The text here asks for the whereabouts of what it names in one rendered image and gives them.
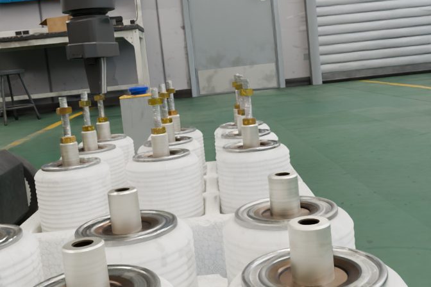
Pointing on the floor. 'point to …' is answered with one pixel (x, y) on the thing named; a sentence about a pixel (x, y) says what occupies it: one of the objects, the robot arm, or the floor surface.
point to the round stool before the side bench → (13, 95)
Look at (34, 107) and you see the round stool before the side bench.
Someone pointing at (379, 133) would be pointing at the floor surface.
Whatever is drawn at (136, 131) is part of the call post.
